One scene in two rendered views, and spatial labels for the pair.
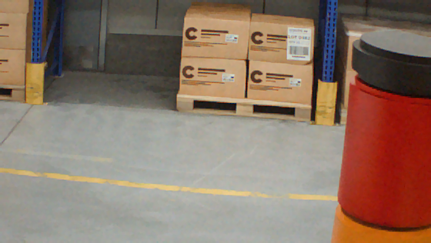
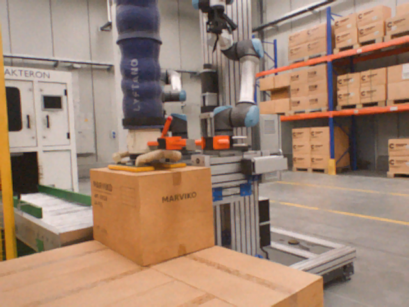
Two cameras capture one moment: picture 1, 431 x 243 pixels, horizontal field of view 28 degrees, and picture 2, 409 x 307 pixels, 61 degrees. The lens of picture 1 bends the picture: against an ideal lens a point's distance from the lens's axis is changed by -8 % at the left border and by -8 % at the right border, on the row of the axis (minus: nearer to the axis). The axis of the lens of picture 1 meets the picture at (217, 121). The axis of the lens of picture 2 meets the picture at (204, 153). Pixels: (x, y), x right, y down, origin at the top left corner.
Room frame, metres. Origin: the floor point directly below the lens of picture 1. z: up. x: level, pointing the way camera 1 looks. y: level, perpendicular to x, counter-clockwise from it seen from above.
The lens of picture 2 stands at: (-0.02, -3.33, 1.10)
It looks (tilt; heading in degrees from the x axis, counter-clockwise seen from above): 3 degrees down; 52
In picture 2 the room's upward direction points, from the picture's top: 3 degrees counter-clockwise
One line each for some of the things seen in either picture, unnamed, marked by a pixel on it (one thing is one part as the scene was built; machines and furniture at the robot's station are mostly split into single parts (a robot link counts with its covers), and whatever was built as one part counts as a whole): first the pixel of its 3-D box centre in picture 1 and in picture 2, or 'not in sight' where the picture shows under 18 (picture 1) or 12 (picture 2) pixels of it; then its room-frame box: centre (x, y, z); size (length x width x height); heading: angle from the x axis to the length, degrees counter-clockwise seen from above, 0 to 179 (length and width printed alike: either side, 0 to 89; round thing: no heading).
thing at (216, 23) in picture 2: not in sight; (216, 20); (1.11, -2.00, 1.66); 0.09 x 0.08 x 0.12; 178
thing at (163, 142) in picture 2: not in sight; (169, 142); (0.86, -1.91, 1.07); 0.10 x 0.08 x 0.06; 0
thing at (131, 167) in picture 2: not in sight; (129, 164); (0.77, -1.66, 0.97); 0.34 x 0.10 x 0.05; 90
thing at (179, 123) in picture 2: not in sight; (177, 122); (1.35, -1.26, 1.20); 0.13 x 0.12 x 0.14; 149
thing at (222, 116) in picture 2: not in sight; (224, 117); (1.34, -1.76, 1.20); 0.13 x 0.12 x 0.14; 114
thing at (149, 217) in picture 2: not in sight; (148, 205); (0.86, -1.67, 0.74); 0.60 x 0.40 x 0.40; 90
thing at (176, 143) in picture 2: not in sight; (184, 142); (0.98, -1.86, 1.07); 0.93 x 0.30 x 0.04; 90
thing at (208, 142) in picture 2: not in sight; (215, 142); (0.86, -2.26, 1.07); 0.08 x 0.07 x 0.05; 90
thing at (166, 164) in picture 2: not in sight; (161, 162); (0.96, -1.66, 0.97); 0.34 x 0.10 x 0.05; 90
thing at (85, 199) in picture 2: not in sight; (68, 193); (1.00, 0.24, 0.60); 1.60 x 0.10 x 0.09; 94
